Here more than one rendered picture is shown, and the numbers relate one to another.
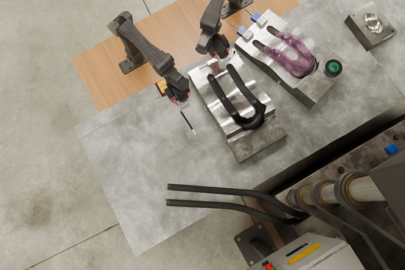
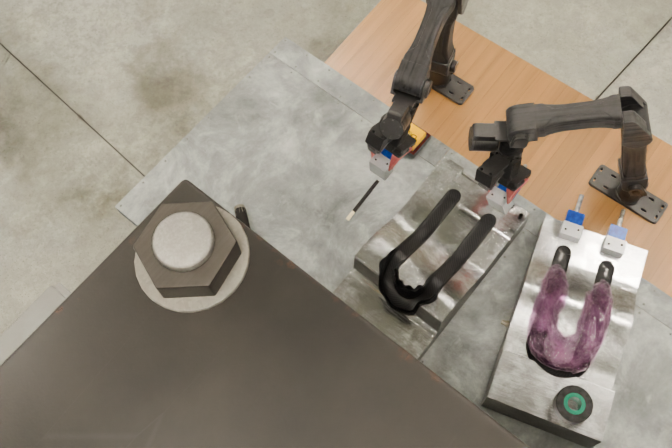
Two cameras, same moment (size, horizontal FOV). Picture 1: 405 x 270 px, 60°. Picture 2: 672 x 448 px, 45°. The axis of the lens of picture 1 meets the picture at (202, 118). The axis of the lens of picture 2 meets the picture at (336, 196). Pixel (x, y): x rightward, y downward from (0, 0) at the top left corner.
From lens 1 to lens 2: 0.75 m
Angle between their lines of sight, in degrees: 23
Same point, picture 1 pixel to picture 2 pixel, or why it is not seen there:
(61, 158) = not seen: hidden behind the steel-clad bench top
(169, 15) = (547, 93)
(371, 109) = not seen: outside the picture
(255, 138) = (376, 315)
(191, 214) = not seen: hidden behind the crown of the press
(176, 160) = (289, 207)
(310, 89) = (510, 378)
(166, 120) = (351, 165)
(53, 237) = (132, 125)
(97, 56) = (417, 19)
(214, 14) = (532, 120)
